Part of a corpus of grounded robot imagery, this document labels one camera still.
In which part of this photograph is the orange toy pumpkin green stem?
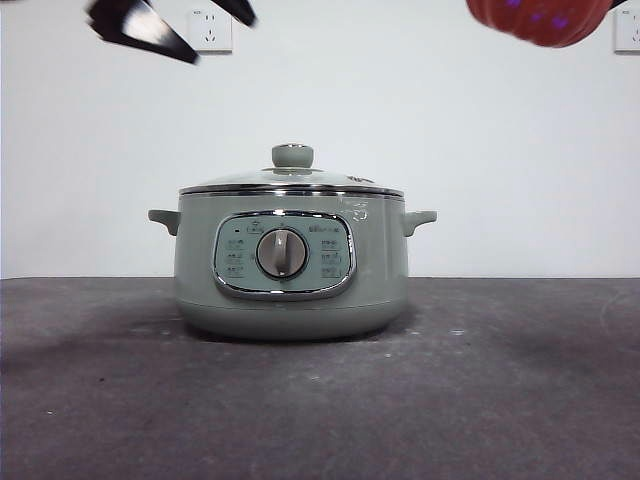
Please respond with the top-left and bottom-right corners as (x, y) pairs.
(464, 0), (621, 49)

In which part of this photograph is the white wall socket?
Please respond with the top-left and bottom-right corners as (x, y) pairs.
(188, 9), (234, 55)
(613, 8), (640, 55)

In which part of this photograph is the pale green electric cooking pot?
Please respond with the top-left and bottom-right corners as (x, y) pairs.
(146, 192), (439, 344)

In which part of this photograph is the glass lid with green knob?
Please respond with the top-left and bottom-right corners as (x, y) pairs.
(178, 143), (403, 199)

